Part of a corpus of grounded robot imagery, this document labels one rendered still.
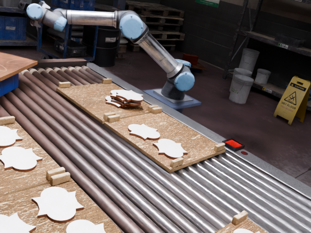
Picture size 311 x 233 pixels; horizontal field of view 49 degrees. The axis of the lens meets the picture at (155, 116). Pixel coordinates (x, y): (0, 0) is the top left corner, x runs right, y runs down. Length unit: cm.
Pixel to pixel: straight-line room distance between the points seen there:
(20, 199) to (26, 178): 10
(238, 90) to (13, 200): 445
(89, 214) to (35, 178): 22
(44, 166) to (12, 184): 13
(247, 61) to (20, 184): 543
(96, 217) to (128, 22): 110
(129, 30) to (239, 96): 358
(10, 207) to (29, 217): 6
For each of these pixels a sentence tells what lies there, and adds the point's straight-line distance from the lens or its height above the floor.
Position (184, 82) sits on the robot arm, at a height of 104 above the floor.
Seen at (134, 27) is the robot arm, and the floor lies 129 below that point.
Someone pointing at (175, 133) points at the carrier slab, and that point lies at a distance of 152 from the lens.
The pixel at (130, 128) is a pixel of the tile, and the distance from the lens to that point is 145.
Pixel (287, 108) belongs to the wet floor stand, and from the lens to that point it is 503.
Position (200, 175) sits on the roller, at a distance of 130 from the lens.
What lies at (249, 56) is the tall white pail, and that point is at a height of 52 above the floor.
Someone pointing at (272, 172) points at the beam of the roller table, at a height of 92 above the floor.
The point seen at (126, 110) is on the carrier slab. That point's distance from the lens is 165.
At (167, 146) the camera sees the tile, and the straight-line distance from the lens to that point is 137.
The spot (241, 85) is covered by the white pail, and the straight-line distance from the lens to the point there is 516.
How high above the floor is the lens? 158
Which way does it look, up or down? 23 degrees down
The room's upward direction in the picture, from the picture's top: 12 degrees clockwise
